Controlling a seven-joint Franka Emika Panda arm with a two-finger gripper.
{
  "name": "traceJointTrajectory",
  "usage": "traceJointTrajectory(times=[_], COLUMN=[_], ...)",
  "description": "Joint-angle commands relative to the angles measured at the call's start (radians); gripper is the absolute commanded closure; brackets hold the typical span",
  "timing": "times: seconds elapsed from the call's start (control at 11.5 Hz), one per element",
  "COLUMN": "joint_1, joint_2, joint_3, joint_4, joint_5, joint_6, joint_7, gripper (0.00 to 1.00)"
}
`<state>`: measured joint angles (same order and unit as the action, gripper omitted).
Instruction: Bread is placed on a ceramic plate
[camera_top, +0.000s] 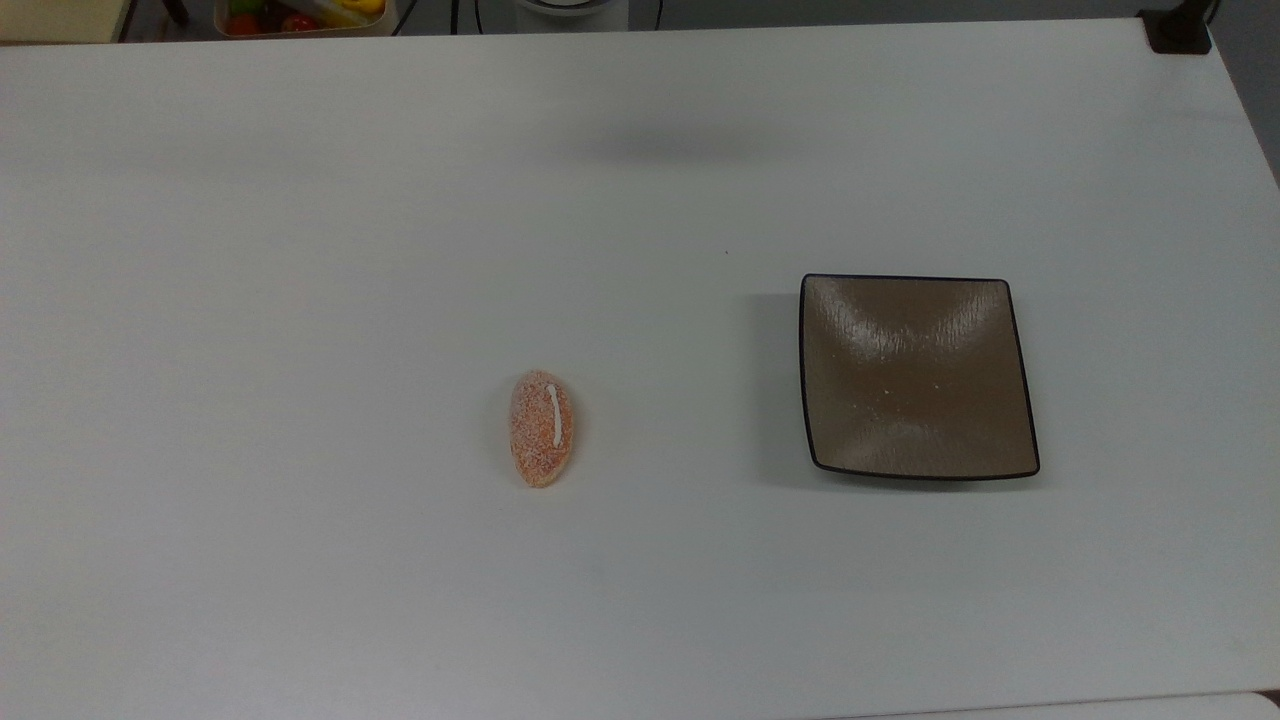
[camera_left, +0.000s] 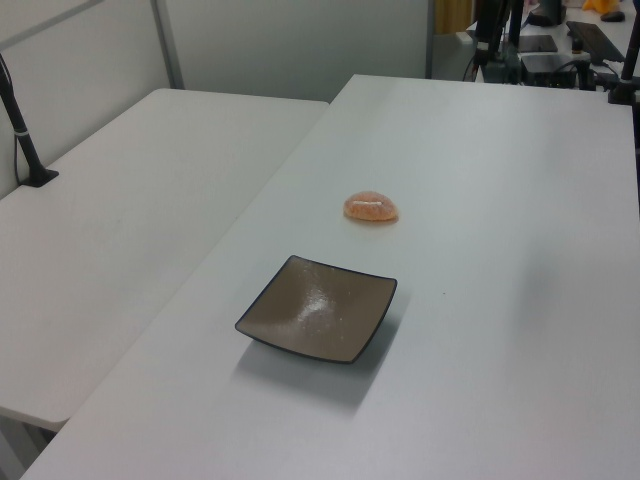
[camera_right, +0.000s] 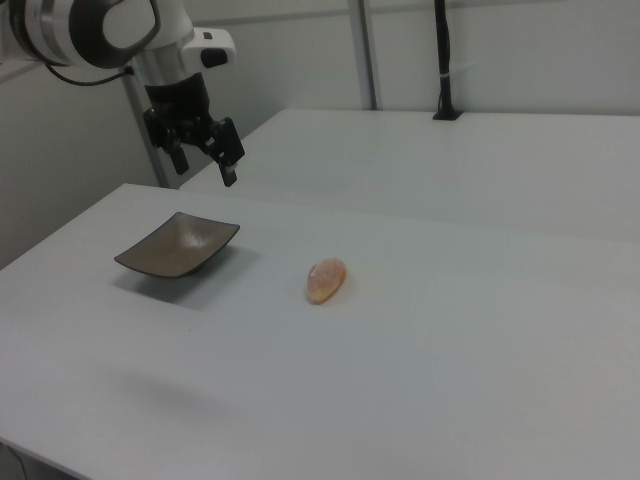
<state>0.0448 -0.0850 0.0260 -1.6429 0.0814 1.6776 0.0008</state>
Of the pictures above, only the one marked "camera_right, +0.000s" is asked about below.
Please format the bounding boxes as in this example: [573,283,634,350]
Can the square brown ceramic plate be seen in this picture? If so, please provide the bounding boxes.
[113,211,241,280]

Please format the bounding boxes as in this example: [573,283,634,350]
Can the grey aluminium frame post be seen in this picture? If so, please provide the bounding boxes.
[348,0,382,111]
[121,63,182,190]

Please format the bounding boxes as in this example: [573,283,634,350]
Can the black pole stand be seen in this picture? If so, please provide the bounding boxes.
[431,0,463,122]

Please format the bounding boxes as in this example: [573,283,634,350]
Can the sugared orange bread roll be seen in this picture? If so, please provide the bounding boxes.
[304,256,349,305]

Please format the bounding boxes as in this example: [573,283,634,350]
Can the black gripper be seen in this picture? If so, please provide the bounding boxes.
[143,72,247,188]

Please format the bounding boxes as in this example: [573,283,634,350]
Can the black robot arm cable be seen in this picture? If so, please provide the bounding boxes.
[46,63,135,86]

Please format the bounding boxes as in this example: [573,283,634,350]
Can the thin dark floor cable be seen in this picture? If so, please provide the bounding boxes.
[0,438,29,480]

